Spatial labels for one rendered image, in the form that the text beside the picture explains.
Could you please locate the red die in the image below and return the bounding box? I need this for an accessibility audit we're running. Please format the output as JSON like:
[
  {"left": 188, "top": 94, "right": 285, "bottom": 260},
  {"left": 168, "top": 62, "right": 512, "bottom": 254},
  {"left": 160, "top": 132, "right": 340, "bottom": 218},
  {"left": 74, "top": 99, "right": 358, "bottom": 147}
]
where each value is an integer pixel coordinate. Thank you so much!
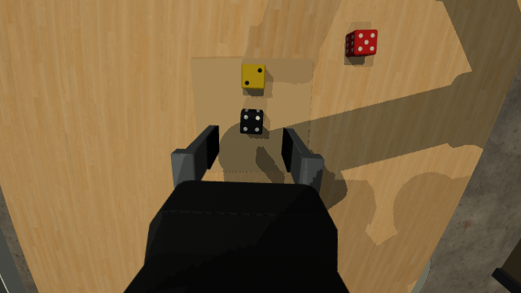
[{"left": 345, "top": 29, "right": 378, "bottom": 57}]

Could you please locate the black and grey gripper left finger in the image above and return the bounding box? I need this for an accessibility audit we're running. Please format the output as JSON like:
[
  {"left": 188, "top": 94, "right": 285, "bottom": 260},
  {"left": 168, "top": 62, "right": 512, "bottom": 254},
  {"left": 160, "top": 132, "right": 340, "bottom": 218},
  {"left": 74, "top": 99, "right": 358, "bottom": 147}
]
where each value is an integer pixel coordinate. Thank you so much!
[{"left": 170, "top": 125, "right": 219, "bottom": 189}]

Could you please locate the black die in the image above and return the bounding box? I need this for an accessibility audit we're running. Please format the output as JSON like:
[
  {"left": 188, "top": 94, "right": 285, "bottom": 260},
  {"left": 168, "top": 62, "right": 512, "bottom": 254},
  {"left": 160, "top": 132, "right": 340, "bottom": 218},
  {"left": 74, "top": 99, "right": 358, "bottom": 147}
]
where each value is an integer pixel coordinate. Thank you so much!
[{"left": 240, "top": 109, "right": 264, "bottom": 134}]

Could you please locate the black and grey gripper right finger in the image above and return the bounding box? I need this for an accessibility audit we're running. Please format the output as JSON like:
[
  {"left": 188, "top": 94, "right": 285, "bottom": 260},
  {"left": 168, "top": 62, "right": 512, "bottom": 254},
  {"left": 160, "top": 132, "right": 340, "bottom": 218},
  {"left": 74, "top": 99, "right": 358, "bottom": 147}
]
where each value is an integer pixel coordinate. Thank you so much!
[{"left": 282, "top": 128, "right": 325, "bottom": 194}]

